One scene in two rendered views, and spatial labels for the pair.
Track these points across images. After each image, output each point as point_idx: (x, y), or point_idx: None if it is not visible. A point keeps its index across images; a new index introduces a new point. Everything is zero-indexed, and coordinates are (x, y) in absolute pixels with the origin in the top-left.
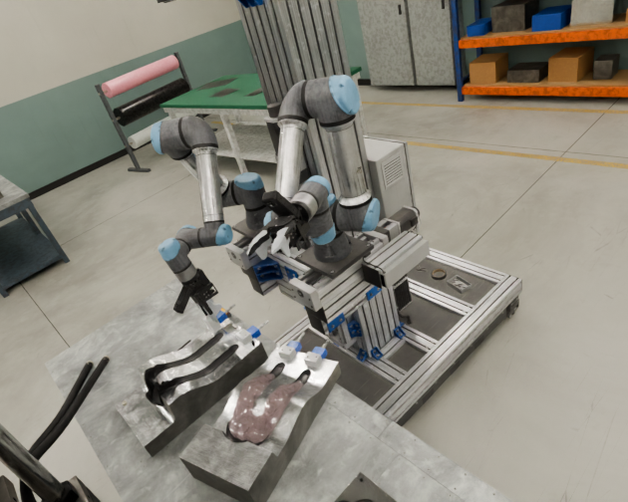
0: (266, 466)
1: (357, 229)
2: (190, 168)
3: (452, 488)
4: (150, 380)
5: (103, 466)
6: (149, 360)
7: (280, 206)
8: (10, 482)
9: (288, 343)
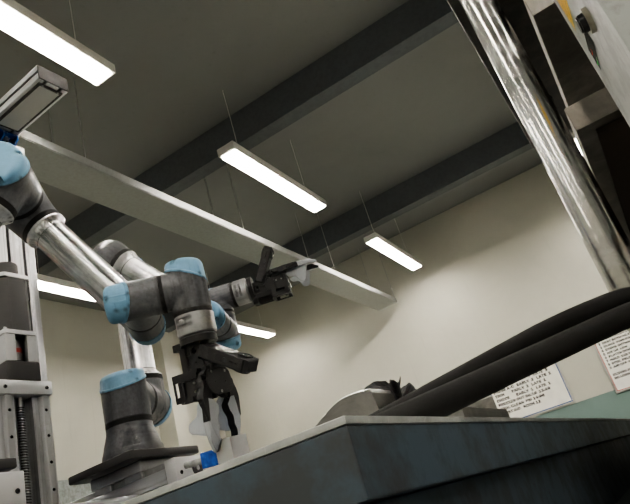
0: None
1: (165, 409)
2: None
3: None
4: (395, 383)
5: (584, 418)
6: (343, 397)
7: (270, 262)
8: None
9: None
